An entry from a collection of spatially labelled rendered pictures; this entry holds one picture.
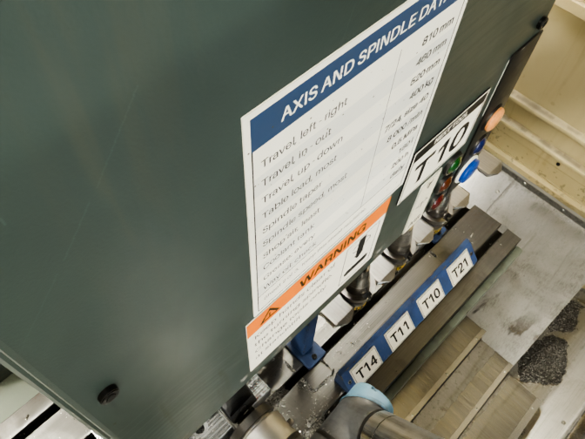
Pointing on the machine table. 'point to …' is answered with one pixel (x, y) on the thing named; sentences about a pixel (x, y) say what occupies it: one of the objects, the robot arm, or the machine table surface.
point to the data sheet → (339, 140)
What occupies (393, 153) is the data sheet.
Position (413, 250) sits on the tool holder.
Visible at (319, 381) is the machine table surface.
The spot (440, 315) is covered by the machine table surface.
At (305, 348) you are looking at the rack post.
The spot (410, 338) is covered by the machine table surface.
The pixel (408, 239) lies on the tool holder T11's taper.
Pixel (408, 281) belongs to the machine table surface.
